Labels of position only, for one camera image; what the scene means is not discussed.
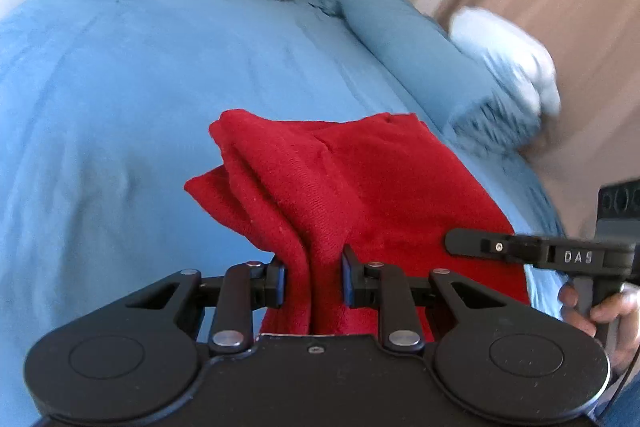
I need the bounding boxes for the red knit sweater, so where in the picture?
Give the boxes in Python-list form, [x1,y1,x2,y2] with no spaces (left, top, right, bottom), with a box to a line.
[186,109,528,335]

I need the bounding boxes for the right hand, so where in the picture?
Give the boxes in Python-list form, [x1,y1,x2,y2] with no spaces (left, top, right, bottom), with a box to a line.
[558,283,639,374]

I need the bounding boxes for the rolled blue blanket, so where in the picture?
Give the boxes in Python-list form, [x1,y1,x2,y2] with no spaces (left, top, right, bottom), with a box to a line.
[308,0,541,155]

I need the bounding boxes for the white pillow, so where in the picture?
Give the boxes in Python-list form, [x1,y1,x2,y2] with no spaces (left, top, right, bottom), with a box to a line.
[449,6,561,117]

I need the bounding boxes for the blue bed sheet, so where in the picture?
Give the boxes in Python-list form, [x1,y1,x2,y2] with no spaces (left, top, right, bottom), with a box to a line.
[0,0,569,427]

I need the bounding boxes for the beige curtain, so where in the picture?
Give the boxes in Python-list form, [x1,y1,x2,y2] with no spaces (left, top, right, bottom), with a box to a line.
[436,0,639,236]

